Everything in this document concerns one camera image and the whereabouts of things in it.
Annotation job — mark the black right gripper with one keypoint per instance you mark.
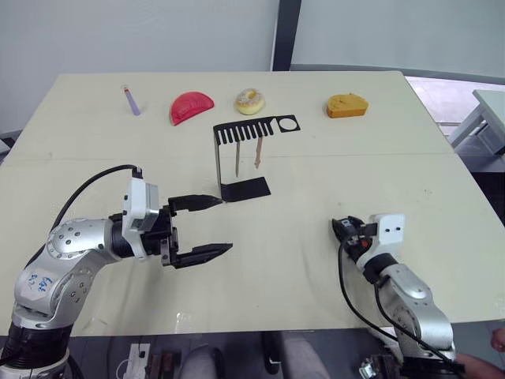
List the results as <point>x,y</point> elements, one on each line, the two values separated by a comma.
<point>357,233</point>

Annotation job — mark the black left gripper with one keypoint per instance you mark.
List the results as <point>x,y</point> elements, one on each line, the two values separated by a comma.
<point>161,237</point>

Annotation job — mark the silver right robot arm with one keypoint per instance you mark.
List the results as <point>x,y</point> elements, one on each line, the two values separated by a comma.
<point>414,296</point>

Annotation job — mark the person bare forearm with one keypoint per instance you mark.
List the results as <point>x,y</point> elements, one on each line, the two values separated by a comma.
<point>479,367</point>

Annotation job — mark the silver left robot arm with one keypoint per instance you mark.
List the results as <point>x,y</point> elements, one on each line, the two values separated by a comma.
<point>71,245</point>

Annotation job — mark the black metal watch stand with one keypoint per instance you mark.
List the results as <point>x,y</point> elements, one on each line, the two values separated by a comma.
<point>240,189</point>

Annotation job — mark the person bare hand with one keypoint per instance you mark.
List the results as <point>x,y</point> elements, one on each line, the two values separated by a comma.
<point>498,338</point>

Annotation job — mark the red watermelon slice toy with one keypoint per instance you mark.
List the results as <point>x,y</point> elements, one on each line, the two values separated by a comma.
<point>189,107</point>

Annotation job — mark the orange bread slice toy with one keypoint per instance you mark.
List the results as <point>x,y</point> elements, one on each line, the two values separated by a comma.
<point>347,106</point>

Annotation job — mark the dark rounded grey shape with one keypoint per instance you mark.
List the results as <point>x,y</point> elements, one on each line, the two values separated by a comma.
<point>203,363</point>

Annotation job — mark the glazed donut toy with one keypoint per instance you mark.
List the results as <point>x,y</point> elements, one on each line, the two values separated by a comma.
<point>249,103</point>

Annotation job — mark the silver metal clamp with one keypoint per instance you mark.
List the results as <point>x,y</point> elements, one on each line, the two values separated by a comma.
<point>369,369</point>

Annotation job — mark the purple pen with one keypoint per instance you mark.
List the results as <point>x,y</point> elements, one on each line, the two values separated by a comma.
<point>132,102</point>

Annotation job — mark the white power strip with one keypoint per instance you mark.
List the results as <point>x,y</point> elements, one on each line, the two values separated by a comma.
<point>134,361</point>

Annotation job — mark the grey side desk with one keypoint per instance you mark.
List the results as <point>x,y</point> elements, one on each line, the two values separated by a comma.
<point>479,130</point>

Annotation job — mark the black chair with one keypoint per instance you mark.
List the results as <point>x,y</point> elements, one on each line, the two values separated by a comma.
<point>6,150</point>

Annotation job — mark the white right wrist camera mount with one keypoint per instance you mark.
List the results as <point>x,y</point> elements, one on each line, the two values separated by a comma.
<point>388,233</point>

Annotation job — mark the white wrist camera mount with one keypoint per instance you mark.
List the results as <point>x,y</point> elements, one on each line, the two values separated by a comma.
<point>388,233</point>
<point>138,205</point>

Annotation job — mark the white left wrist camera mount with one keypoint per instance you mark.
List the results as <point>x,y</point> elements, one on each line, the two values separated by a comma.
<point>138,205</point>

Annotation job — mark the black bracket under table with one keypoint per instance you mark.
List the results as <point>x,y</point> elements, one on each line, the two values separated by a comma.
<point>273,353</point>

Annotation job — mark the dark window frame pillar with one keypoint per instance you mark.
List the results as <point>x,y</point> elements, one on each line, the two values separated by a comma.
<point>285,35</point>

